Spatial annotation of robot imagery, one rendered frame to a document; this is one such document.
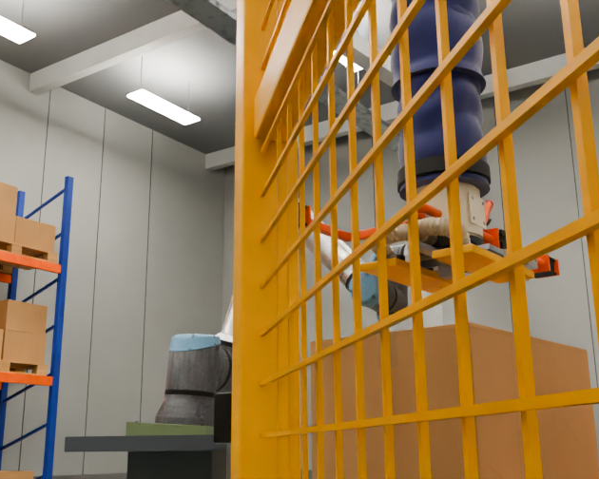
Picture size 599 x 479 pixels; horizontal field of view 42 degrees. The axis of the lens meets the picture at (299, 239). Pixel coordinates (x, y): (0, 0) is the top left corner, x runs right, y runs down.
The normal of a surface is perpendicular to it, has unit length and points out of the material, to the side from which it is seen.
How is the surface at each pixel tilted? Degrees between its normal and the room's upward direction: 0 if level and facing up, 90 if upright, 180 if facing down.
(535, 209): 90
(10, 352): 90
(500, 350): 90
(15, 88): 90
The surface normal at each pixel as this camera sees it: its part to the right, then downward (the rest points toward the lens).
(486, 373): 0.76, -0.18
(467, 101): 0.57, 0.12
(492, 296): -0.56, -0.21
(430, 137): -0.37, -0.48
